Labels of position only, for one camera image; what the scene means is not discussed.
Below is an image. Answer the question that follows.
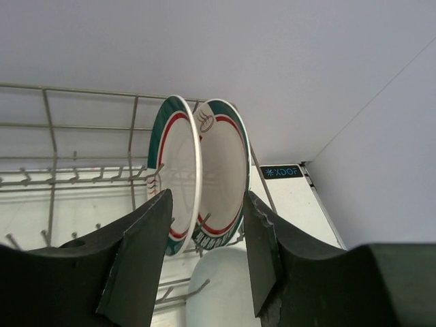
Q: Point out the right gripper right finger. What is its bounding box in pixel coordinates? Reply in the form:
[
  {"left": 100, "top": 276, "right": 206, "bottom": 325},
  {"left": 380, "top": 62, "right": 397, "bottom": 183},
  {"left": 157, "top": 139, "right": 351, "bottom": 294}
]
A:
[{"left": 243, "top": 191, "right": 435, "bottom": 326}]

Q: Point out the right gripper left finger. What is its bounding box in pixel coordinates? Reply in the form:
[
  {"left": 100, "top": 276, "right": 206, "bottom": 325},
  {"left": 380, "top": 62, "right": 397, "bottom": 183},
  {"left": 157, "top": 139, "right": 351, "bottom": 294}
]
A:
[{"left": 1, "top": 189, "right": 173, "bottom": 326}]

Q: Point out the white oval plate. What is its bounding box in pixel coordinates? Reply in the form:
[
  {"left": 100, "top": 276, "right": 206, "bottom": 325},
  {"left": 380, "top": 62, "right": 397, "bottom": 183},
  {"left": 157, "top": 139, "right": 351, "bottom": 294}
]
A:
[{"left": 185, "top": 247, "right": 261, "bottom": 327}]

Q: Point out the grey wire dish rack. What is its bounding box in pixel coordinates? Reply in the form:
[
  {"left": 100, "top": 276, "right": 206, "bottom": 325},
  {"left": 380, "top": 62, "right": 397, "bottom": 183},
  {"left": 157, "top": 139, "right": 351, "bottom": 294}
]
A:
[{"left": 0, "top": 81, "right": 279, "bottom": 309}]

